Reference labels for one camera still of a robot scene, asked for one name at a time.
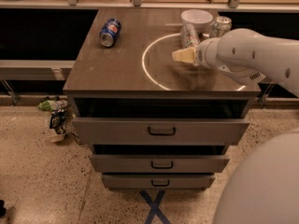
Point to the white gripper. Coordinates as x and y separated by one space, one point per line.
204 54

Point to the clear plastic water bottle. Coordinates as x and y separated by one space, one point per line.
189 36

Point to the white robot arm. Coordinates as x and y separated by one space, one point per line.
264 189

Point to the white ceramic bowl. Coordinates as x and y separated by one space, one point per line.
200 19

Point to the white green soda can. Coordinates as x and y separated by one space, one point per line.
220 26

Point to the grey drawer cabinet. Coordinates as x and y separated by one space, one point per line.
137 78

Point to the blue soda can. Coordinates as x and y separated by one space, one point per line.
110 32

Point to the top grey drawer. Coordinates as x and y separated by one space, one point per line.
165 132

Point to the grey drawer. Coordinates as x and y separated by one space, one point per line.
158 181
165 132
154 164

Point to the middle grey drawer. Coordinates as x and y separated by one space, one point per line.
154 164

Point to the bottom grey drawer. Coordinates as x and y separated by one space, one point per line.
158 181

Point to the wire basket with trash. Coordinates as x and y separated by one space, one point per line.
61 116

